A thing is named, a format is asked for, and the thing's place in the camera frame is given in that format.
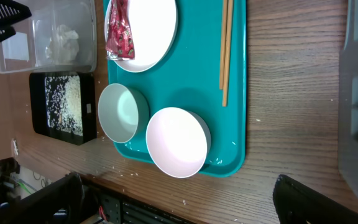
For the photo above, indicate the white bowl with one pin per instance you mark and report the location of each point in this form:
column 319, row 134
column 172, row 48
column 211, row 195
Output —
column 178, row 141

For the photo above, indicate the wooden chopstick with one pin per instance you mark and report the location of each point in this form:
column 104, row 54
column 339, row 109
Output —
column 223, row 43
column 230, row 5

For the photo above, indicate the white tissue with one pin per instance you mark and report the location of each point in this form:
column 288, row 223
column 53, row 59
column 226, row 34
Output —
column 64, row 47

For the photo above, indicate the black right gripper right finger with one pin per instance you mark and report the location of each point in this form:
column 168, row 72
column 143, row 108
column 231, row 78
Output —
column 296, row 203

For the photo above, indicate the red snack wrapper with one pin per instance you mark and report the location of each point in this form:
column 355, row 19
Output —
column 119, row 43

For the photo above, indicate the black tray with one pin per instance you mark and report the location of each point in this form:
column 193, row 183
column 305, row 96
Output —
column 63, row 106

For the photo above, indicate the large white plate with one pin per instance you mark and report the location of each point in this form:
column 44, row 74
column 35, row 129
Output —
column 148, row 31

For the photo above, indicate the clear plastic bin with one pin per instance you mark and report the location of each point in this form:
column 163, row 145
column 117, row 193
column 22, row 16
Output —
column 25, row 51

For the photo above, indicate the teal plastic tray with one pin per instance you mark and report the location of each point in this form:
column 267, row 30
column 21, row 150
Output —
column 187, row 75

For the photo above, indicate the grey bowl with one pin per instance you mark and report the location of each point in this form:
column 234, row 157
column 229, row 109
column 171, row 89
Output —
column 123, row 112

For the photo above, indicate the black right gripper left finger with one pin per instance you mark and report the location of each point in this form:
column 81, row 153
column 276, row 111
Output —
column 41, row 206

